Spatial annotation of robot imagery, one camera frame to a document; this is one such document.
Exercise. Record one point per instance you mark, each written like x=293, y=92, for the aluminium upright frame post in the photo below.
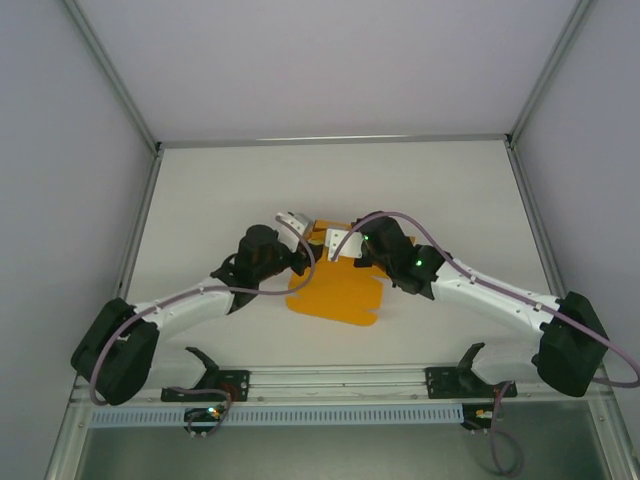
x=548, y=75
x=114, y=75

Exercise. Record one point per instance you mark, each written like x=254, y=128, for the black controller board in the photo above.
x=200, y=415
x=470, y=412

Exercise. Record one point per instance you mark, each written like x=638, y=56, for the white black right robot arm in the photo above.
x=480, y=300

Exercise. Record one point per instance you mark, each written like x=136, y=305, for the wide aluminium mounting rail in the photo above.
x=340, y=382

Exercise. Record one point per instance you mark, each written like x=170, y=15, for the aluminium frame leg post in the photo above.
x=62, y=450
x=616, y=445

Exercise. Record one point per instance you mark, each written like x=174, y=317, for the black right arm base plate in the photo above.
x=437, y=382

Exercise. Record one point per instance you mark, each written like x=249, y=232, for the aluminium table edge rail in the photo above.
x=330, y=139
x=535, y=225
x=140, y=222

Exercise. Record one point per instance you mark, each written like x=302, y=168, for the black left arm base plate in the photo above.
x=239, y=395

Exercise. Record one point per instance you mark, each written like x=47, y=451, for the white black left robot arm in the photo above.
x=190, y=312

